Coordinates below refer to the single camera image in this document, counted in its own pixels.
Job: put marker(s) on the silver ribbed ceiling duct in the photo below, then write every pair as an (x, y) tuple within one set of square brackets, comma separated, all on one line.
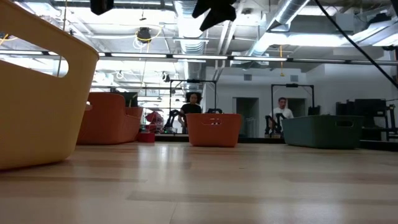
[(190, 46)]

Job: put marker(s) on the black equipment rack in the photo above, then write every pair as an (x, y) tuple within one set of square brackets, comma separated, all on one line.
[(367, 109)]

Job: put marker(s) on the yellow plastic bin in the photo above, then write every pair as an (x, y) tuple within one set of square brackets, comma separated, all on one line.
[(40, 124)]

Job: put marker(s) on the small red block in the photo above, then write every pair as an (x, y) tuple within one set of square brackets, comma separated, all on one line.
[(146, 137)]

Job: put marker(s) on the orange plastic bin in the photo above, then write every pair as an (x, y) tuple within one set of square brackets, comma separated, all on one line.
[(109, 118), (211, 133)]

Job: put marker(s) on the red background object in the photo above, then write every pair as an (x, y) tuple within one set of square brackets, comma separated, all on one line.
[(154, 117)]

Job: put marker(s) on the white railing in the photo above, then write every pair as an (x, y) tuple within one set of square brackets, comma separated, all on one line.
[(250, 127)]

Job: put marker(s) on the black background robot arm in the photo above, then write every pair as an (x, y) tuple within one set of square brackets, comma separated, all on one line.
[(214, 110), (272, 126), (172, 116)]

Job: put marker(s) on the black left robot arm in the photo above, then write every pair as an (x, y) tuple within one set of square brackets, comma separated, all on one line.
[(102, 6)]

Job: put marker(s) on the black box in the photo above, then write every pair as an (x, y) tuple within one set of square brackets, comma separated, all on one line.
[(314, 110)]

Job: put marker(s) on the person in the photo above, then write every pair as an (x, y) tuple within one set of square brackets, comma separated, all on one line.
[(284, 113), (191, 109)]

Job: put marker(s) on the black gantry frame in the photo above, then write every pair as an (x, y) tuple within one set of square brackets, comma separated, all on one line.
[(292, 85), (192, 81)]

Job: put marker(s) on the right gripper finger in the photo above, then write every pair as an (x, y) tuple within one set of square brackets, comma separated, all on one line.
[(203, 7), (222, 17)]

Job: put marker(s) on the white LED light tube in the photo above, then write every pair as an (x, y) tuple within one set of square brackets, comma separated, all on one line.
[(259, 58), (138, 55), (199, 57)]

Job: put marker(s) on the dark green plastic bin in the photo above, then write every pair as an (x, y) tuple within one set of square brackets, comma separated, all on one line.
[(323, 132)]

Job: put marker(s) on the black table edge rail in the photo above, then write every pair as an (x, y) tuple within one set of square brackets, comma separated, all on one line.
[(264, 140)]

